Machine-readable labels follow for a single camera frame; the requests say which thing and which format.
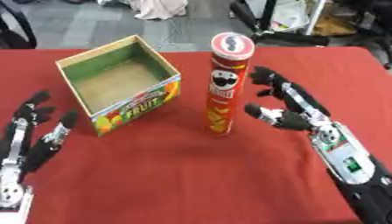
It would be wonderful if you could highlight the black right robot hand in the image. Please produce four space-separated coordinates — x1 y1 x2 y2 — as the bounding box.
243 66 333 132

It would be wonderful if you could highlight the black chair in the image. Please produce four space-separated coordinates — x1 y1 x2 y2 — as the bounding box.
0 0 39 50

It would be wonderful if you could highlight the cardboard box with green inside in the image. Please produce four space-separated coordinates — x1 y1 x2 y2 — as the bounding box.
53 34 184 137

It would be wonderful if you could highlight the black tripod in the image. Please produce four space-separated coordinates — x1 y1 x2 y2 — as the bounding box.
227 0 331 47

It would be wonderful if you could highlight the pale cloth bundle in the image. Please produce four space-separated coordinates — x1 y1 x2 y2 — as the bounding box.
127 0 190 21

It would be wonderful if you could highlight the red cylindrical snack can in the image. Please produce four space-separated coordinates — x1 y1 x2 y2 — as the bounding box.
203 31 256 137

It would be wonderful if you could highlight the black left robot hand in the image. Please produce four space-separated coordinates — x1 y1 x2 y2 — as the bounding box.
0 90 81 185

